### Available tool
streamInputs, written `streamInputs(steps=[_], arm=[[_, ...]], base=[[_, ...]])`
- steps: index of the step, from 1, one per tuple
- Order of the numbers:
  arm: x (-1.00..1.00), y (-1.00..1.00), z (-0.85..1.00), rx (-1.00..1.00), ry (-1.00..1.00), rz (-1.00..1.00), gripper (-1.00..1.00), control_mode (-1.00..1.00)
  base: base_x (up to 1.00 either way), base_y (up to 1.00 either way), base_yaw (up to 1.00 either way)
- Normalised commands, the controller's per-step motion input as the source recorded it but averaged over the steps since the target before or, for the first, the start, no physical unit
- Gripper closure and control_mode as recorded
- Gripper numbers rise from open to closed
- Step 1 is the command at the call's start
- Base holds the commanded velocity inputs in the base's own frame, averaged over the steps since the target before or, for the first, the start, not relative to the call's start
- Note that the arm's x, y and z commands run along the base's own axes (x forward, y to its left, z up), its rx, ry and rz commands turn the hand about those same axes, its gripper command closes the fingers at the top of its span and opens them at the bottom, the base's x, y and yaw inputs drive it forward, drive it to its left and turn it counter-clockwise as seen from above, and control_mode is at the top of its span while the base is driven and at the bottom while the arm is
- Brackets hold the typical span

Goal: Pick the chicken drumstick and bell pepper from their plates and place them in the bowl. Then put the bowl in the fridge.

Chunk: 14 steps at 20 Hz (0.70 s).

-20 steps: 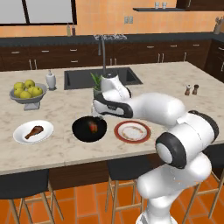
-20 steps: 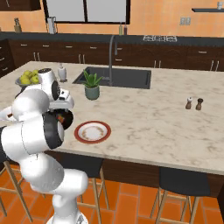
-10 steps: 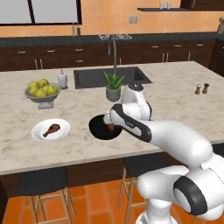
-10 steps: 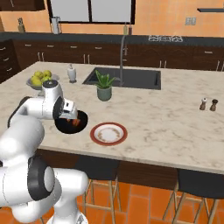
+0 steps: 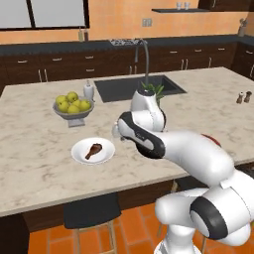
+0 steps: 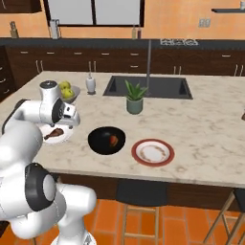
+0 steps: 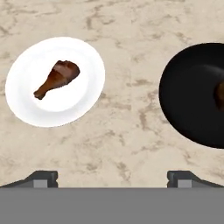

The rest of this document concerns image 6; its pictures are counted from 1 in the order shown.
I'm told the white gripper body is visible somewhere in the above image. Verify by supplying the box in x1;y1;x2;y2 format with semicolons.
58;111;81;129

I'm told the brown chicken drumstick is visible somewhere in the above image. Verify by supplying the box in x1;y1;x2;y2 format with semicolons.
43;127;65;142

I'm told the grey fruit bowl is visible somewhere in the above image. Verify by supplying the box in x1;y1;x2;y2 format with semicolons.
58;84;81;105

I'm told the black bowl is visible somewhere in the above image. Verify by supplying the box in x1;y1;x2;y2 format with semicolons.
87;125;126;156

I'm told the red bell pepper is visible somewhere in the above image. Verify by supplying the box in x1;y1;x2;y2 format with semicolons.
109;135;120;148

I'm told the white plate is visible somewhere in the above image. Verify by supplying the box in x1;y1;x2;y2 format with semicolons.
38;123;75;145

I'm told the yellow green fruit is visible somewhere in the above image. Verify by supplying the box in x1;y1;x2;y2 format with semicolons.
60;87;76;100
57;80;72;91

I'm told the white soap dispenser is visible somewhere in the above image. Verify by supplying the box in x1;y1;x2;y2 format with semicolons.
84;72;98;96

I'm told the green potted plant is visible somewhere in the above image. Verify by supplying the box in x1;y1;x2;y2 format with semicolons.
123;78;149;116

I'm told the dark brown cupboard run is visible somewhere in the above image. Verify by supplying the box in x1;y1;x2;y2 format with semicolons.
0;37;245;103

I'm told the red rimmed plate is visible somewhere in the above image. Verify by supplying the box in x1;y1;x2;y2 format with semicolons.
130;138;175;167

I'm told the white grey small appliance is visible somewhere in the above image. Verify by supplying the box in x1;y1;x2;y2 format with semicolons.
49;18;61;40

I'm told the dark sink basin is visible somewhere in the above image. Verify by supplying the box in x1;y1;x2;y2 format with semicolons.
102;75;194;100

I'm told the black seat wooden stool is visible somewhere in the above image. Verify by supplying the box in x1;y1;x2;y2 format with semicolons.
115;178;169;245
203;188;245;245

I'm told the brown knife block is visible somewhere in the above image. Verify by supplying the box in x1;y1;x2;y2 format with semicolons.
9;20;19;39

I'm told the black framed window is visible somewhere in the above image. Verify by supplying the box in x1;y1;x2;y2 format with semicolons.
42;0;145;28

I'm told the dark brown island base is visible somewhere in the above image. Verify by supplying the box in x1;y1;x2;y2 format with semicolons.
51;172;245;213

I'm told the dark brown wall cupboard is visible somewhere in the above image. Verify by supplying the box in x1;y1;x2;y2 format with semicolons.
0;0;43;14

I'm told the grey wall outlet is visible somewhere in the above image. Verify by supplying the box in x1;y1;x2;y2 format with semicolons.
198;17;212;29

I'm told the dark wall shelf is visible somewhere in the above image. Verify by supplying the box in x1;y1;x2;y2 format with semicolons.
211;8;245;14

